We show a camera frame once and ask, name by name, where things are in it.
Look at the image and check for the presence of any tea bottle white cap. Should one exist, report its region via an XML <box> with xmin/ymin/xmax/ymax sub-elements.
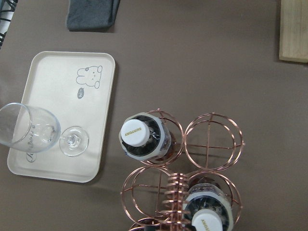
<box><xmin>119</xmin><ymin>112</ymin><xmax>175</xmax><ymax>162</ymax></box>

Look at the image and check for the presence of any copper wire bottle basket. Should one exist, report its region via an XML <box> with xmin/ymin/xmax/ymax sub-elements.
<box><xmin>120</xmin><ymin>109</ymin><xmax>244</xmax><ymax>231</ymax></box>

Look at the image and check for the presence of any tea bottle in basket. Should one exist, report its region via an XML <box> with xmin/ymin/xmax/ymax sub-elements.
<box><xmin>183</xmin><ymin>178</ymin><xmax>234</xmax><ymax>231</ymax></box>

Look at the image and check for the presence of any cream rabbit tray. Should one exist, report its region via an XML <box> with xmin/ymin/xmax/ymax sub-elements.
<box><xmin>7</xmin><ymin>51</ymin><xmax>116</xmax><ymax>183</ymax></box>

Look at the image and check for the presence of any clear wine glass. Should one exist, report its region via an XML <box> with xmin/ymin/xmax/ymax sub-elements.
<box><xmin>0</xmin><ymin>103</ymin><xmax>90</xmax><ymax>157</ymax></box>

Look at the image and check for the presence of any wooden cutting board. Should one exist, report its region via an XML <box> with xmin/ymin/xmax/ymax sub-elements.
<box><xmin>279</xmin><ymin>0</ymin><xmax>308</xmax><ymax>63</ymax></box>

